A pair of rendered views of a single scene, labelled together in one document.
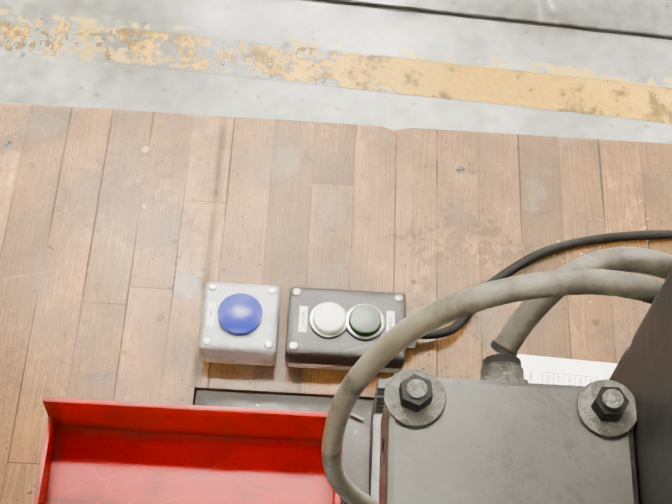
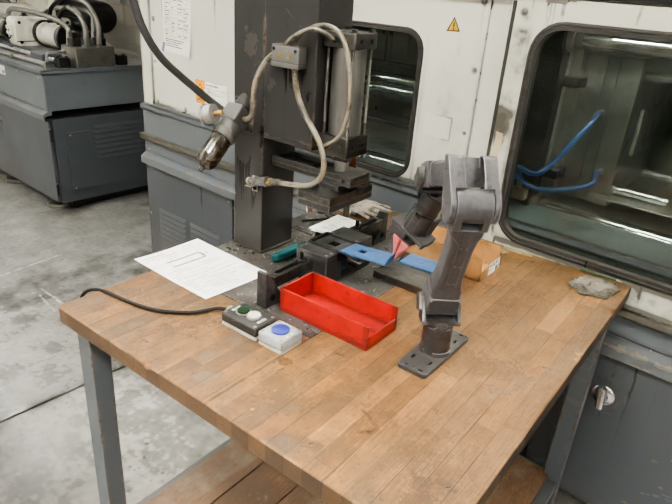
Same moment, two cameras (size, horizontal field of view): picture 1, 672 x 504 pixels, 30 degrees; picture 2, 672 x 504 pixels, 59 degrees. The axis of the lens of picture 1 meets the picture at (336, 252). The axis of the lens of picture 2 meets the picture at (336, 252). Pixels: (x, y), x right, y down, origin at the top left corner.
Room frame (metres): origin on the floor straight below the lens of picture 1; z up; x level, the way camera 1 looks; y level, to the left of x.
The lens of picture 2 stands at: (1.28, 0.82, 1.61)
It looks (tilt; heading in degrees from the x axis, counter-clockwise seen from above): 25 degrees down; 218
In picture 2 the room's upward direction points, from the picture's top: 4 degrees clockwise
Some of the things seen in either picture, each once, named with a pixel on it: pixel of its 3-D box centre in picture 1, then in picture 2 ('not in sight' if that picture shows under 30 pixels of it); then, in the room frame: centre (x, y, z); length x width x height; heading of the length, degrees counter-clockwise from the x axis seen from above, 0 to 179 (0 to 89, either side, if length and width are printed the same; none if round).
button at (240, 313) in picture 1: (240, 316); (280, 331); (0.51, 0.08, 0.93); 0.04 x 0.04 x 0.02
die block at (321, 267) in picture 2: not in sight; (334, 257); (0.15, -0.07, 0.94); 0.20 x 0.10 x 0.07; 2
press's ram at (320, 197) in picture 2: not in sight; (316, 148); (0.17, -0.14, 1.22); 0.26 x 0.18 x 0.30; 92
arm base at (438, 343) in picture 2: not in sight; (436, 337); (0.30, 0.34, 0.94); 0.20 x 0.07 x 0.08; 2
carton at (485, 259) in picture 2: not in sight; (450, 251); (-0.15, 0.12, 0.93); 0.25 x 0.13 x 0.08; 92
